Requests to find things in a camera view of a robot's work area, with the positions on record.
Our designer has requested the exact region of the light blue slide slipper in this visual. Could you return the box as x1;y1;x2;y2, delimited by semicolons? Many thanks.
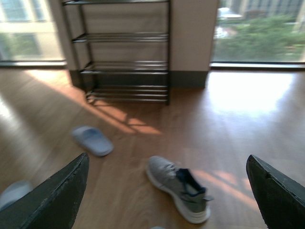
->
71;125;114;157

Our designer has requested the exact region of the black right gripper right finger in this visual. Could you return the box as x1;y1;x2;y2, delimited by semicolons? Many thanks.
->
246;155;305;229

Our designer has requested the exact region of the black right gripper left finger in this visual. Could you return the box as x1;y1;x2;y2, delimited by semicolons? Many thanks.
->
0;153;89;229

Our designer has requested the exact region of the grey knit sneaker navy collar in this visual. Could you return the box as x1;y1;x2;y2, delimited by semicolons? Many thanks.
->
146;156;213;224

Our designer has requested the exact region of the black metal shoe rack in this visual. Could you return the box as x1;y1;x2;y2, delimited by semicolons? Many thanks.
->
61;0;171;104

